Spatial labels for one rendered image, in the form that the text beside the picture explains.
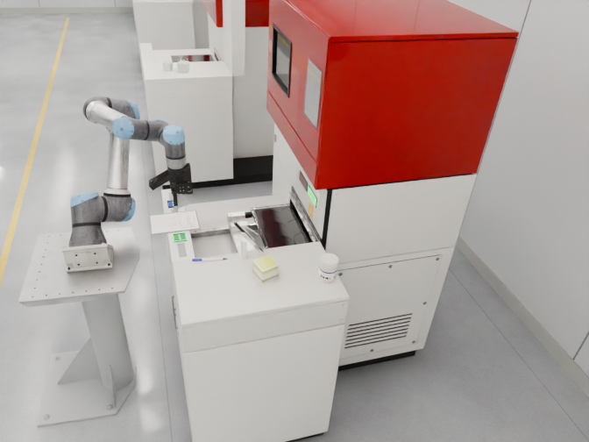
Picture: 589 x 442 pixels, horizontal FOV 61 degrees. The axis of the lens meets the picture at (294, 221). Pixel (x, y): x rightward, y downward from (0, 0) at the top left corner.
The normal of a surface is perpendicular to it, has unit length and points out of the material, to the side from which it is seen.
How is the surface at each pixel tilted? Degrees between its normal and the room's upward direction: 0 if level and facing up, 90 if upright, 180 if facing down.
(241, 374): 90
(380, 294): 90
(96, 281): 0
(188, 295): 0
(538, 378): 0
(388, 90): 90
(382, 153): 90
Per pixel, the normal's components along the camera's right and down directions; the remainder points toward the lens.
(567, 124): -0.96, 0.12
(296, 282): 0.06, -0.81
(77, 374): 0.22, 0.58
